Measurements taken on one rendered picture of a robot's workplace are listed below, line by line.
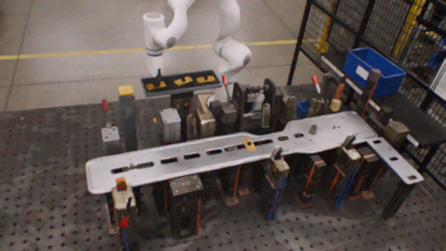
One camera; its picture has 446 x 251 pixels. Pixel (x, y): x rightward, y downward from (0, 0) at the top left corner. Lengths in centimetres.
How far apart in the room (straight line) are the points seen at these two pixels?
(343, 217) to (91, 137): 141
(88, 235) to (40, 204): 30
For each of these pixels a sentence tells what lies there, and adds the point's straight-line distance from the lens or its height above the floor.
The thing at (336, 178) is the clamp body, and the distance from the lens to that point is 185.
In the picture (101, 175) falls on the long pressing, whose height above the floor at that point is 100.
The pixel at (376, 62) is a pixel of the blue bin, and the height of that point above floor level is 111.
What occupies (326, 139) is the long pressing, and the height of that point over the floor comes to 100.
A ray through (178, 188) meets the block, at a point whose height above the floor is 103.
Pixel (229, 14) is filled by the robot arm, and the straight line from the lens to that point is 185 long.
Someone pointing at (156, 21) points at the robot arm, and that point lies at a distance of 154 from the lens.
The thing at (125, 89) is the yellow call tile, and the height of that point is 116.
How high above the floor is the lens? 213
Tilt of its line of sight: 40 degrees down
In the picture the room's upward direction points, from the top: 7 degrees clockwise
